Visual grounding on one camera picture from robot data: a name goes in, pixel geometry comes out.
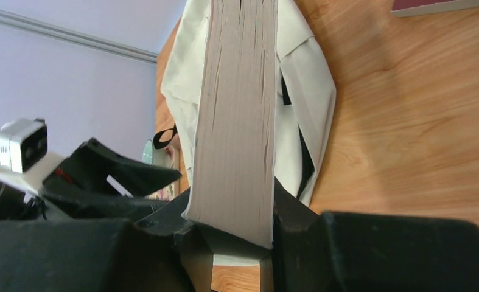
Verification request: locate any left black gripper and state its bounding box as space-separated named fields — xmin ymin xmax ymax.
xmin=40 ymin=138 xmax=171 ymax=221

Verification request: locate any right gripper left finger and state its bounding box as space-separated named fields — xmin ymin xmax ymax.
xmin=0 ymin=198 xmax=212 ymax=291

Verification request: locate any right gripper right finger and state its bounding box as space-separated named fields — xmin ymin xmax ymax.
xmin=273 ymin=183 xmax=479 ymax=291

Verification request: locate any floral white cover book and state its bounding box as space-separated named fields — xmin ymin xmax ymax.
xmin=183 ymin=1 xmax=278 ymax=248

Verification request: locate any beige canvas backpack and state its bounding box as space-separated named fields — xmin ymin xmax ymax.
xmin=160 ymin=1 xmax=337 ymax=205

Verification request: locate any light green ceramic bowl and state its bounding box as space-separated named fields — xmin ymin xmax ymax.
xmin=141 ymin=139 xmax=155 ymax=165

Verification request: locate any floral rectangular tray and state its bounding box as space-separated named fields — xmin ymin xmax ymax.
xmin=149 ymin=145 xmax=181 ymax=201

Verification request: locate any red white cover book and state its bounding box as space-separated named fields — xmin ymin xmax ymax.
xmin=391 ymin=0 xmax=479 ymax=18

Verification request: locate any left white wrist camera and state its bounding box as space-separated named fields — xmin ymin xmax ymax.
xmin=0 ymin=119 xmax=65 ymax=194

